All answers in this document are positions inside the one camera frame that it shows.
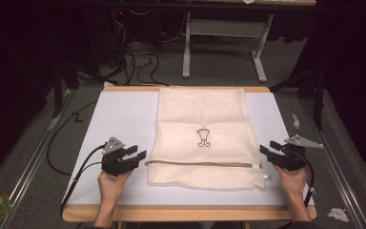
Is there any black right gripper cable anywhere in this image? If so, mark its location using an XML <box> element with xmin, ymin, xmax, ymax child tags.
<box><xmin>294</xmin><ymin>151</ymin><xmax>316</xmax><ymax>210</ymax></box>

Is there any person's right hand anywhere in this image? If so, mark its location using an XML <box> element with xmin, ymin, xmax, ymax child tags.
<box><xmin>272</xmin><ymin>163</ymin><xmax>310</xmax><ymax>200</ymax></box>

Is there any large crumpled white paper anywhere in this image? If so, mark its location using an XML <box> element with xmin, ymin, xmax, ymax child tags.
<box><xmin>326</xmin><ymin>207</ymin><xmax>351</xmax><ymax>223</ymax></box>

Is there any metal floor rail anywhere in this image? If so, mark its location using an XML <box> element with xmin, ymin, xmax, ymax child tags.
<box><xmin>299</xmin><ymin>98</ymin><xmax>365</xmax><ymax>229</ymax></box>
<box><xmin>0</xmin><ymin>89</ymin><xmax>77</xmax><ymax>229</ymax></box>

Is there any black metal stand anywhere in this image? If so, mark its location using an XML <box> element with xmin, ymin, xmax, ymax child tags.
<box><xmin>269</xmin><ymin>68</ymin><xmax>328</xmax><ymax>132</ymax></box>
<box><xmin>51</xmin><ymin>58</ymin><xmax>81</xmax><ymax>119</ymax></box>

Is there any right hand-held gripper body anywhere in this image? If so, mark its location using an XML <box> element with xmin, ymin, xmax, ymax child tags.
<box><xmin>272</xmin><ymin>134</ymin><xmax>325</xmax><ymax>173</ymax></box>

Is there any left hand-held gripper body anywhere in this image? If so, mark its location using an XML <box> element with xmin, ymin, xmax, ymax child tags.
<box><xmin>100</xmin><ymin>135</ymin><xmax>135</xmax><ymax>177</ymax></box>

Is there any tangle of black cables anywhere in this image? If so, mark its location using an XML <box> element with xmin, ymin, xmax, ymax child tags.
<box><xmin>112</xmin><ymin>18</ymin><xmax>187</xmax><ymax>88</ymax></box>

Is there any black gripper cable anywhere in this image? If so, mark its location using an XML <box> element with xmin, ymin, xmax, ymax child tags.
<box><xmin>59</xmin><ymin>143</ymin><xmax>108</xmax><ymax>219</ymax></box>
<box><xmin>294</xmin><ymin>151</ymin><xmax>316</xmax><ymax>210</ymax></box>

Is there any cream mesh laundry bag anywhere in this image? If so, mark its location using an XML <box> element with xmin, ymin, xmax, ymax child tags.
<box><xmin>146</xmin><ymin>87</ymin><xmax>273</xmax><ymax>192</ymax></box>

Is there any white desk frame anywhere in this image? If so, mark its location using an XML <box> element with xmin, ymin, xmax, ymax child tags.
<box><xmin>181</xmin><ymin>10</ymin><xmax>275</xmax><ymax>84</ymax></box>

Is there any person's left hand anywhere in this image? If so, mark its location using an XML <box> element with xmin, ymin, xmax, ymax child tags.
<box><xmin>96</xmin><ymin>169</ymin><xmax>134</xmax><ymax>208</ymax></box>

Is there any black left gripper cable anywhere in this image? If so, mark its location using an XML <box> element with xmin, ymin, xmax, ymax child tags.
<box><xmin>59</xmin><ymin>143</ymin><xmax>108</xmax><ymax>219</ymax></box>

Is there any black floor cable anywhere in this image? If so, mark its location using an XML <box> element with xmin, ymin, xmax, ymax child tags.
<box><xmin>46</xmin><ymin>100</ymin><xmax>99</xmax><ymax>177</ymax></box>

